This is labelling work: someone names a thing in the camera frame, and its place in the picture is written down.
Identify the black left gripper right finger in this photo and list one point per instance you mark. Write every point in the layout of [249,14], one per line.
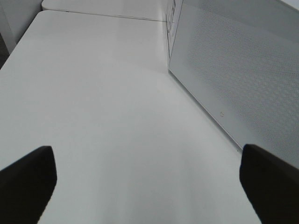
[271,186]

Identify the white microwave oven body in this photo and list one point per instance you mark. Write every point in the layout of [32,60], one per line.
[172,17]

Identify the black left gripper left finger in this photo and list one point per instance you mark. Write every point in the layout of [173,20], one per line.
[26,186]

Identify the white microwave door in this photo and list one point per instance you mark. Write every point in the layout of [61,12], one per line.
[240,60]

